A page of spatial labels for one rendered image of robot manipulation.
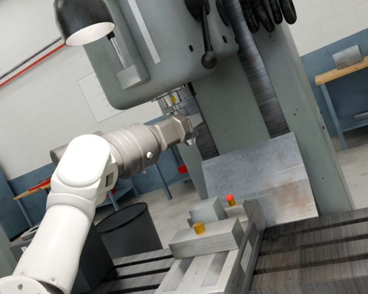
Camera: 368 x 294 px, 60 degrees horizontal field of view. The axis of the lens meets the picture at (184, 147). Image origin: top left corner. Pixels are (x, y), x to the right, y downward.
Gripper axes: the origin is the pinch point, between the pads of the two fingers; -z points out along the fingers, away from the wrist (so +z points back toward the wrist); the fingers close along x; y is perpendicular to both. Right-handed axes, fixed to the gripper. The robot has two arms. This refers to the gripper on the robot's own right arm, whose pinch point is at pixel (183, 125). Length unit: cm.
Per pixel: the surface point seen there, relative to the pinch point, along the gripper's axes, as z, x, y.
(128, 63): 11.2, -6.3, -14.0
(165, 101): 2.4, -0.5, -6.0
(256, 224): -7.4, -1.7, 28.4
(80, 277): 22, 38, 28
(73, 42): 21.4, -10.2, -17.9
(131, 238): -53, 168, 74
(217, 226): 4.3, -2.6, 21.8
